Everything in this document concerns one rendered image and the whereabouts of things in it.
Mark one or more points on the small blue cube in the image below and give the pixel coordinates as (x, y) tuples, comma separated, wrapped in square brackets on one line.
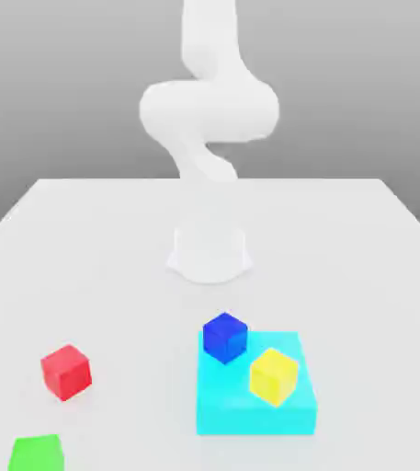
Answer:
[(224, 338)]

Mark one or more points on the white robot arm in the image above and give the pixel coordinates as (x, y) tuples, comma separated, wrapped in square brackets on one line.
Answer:
[(209, 106)]

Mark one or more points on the small green cube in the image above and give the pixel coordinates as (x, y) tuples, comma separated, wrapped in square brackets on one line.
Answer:
[(36, 454)]

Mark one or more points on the large cyan box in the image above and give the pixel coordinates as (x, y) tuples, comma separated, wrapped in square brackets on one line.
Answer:
[(231, 401)]

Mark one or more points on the small red cube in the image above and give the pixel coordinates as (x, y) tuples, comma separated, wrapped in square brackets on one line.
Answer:
[(66, 372)]

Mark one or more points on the small yellow cube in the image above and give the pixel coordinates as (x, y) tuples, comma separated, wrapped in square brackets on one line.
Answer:
[(272, 377)]

